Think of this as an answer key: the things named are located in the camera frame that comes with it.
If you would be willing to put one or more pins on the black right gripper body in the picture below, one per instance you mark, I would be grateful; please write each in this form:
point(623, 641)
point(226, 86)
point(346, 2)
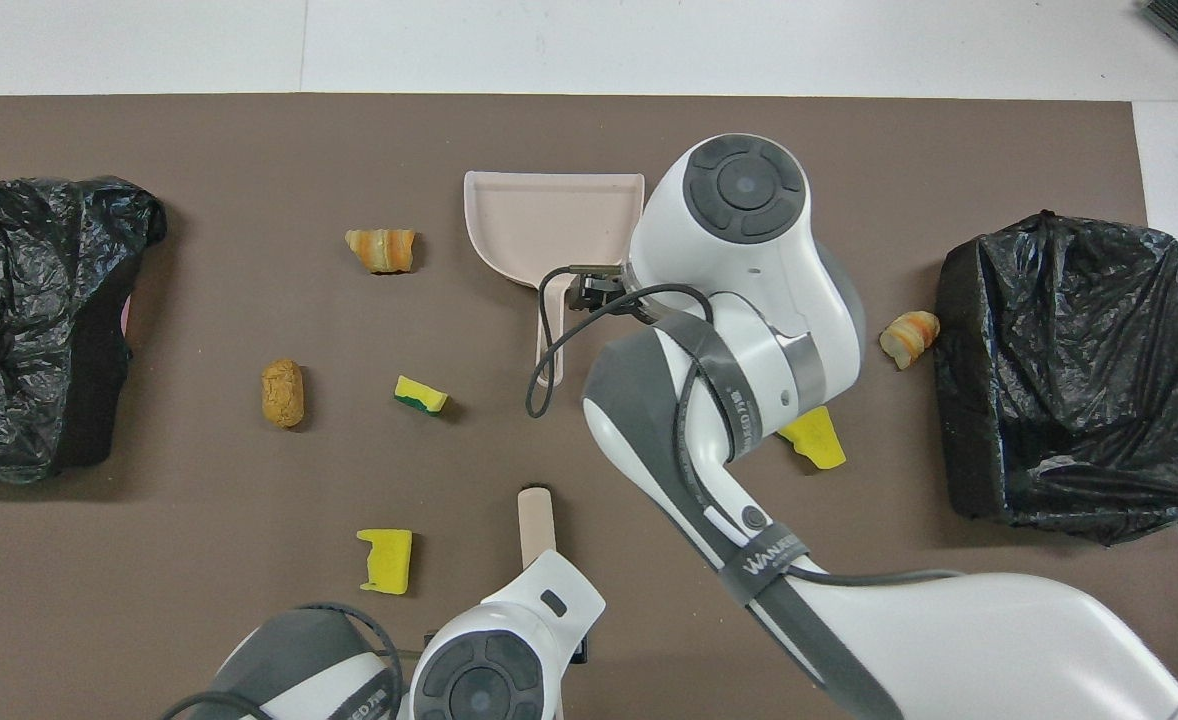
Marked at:
point(594, 290)

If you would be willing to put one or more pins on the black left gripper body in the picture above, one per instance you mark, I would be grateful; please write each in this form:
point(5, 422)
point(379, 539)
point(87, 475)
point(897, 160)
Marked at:
point(580, 651)

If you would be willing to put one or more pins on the beige plastic dustpan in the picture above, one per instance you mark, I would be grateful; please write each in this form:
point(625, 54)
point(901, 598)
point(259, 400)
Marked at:
point(539, 220)

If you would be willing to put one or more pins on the beige hand brush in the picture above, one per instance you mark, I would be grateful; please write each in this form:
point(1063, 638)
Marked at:
point(536, 520)

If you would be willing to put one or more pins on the yellow green sponge wedge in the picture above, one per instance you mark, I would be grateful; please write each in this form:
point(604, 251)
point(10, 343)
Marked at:
point(419, 395)

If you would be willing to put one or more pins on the notched yellow sponge piece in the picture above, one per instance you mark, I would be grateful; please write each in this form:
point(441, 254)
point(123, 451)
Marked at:
point(389, 562)

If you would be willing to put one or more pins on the striped orange croissant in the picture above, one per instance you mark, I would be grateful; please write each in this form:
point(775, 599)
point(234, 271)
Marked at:
point(381, 250)

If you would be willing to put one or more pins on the brown oval bread roll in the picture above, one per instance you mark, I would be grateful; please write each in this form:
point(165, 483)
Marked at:
point(283, 393)

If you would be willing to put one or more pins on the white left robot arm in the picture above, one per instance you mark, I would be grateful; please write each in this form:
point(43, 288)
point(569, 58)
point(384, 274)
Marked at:
point(489, 660)

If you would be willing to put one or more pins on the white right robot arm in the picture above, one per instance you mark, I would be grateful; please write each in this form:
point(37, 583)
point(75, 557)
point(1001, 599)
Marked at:
point(749, 260)

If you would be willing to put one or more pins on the black bag lined bin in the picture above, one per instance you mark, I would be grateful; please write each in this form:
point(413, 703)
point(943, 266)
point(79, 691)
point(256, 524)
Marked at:
point(19, 330)
point(1079, 400)

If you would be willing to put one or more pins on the plain yellow sponge piece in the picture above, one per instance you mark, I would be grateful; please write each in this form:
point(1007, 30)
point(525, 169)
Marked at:
point(821, 447)

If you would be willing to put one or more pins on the small curled croissant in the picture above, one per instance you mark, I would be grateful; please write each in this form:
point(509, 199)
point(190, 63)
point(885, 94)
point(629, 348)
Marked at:
point(909, 338)

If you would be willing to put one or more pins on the brown table mat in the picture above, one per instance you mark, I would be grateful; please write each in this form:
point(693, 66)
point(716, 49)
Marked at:
point(249, 480)

